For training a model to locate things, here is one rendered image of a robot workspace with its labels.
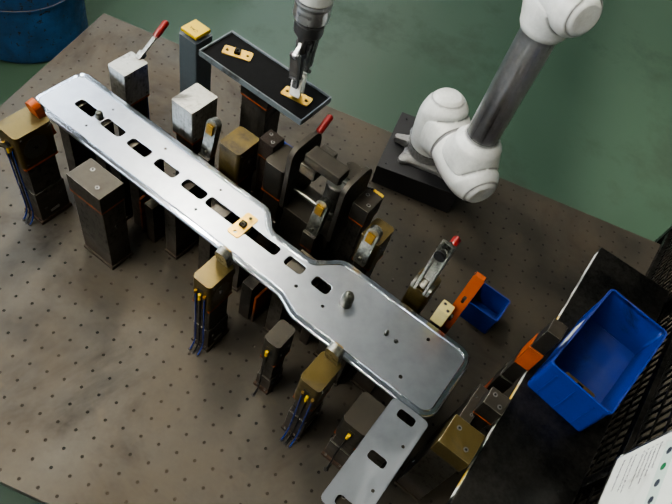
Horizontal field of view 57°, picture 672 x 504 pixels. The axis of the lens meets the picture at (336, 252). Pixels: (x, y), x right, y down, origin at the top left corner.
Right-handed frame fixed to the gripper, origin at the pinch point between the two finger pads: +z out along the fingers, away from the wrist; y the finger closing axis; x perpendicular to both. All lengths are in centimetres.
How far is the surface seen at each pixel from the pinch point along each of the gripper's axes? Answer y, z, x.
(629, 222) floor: -154, 120, 142
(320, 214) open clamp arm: 25.1, 13.2, 23.0
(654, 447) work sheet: 53, -9, 106
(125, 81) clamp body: 14, 17, -47
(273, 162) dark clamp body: 17.9, 12.5, 4.5
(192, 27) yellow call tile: -5.6, 4.6, -37.5
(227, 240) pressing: 41.2, 20.5, 5.7
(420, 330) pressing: 37, 20, 59
